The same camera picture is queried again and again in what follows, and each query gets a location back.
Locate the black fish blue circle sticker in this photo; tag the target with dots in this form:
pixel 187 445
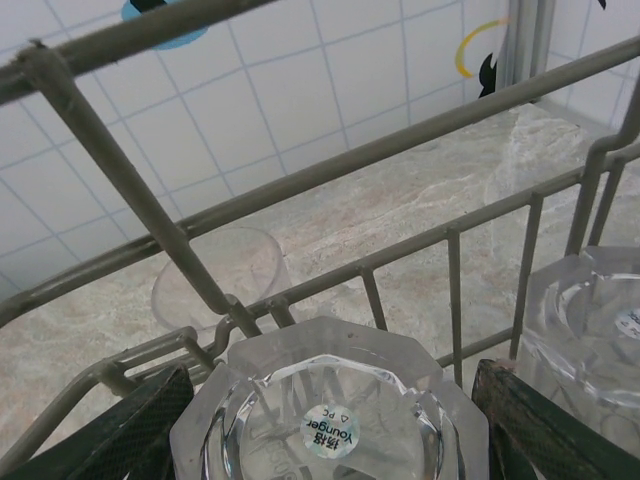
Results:
pixel 175 42

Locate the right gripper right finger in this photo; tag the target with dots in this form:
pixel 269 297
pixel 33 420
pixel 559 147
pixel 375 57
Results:
pixel 525 435

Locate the aluminium corner post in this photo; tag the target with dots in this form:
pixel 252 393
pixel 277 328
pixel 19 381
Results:
pixel 530 40

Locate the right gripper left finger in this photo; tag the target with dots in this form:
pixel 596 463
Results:
pixel 130 435

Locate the clear plastic cup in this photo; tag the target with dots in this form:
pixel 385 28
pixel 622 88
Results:
pixel 575 310
pixel 350 350
pixel 240 265

